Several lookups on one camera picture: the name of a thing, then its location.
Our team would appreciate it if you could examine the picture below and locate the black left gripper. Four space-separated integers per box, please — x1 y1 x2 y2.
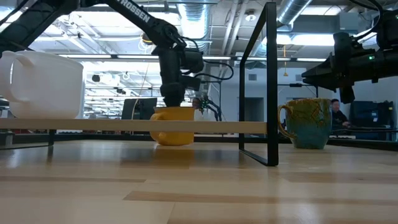
157 45 188 108

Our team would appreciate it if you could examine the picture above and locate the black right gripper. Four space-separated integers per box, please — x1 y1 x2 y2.
301 49 398 105

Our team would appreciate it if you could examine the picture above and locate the yellow ceramic mug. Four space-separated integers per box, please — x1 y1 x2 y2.
149 106 196 147

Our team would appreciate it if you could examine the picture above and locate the green glazed ceramic mug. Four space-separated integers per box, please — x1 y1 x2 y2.
277 98 333 150

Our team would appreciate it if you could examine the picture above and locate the person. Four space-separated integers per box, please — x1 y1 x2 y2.
330 98 353 130
192 96 218 122

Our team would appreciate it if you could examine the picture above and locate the dark computer monitor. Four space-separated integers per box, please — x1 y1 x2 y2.
121 97 159 121

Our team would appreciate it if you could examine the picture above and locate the ceiling light panel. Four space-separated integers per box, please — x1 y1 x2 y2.
260 32 336 47

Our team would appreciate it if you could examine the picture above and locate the dark equipment cabinet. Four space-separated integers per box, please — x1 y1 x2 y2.
349 100 396 141

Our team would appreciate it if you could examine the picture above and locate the white plastic jug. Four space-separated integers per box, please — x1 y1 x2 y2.
0 50 85 120

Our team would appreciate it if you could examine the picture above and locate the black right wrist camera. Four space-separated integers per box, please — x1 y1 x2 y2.
333 31 355 62

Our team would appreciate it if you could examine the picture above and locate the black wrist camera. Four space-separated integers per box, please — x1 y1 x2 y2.
181 49 205 92
333 31 355 62

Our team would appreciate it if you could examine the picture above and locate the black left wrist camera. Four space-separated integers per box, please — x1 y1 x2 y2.
181 49 205 92

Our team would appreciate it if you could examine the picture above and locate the wooden shelf with black frame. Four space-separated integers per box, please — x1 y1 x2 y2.
0 2 279 167

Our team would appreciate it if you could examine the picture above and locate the black table edge rail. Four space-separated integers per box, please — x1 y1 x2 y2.
0 130 398 152

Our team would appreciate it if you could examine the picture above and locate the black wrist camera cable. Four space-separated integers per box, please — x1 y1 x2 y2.
182 35 234 82

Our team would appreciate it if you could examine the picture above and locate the silver ceiling duct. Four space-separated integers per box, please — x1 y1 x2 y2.
275 0 313 26
176 0 213 52

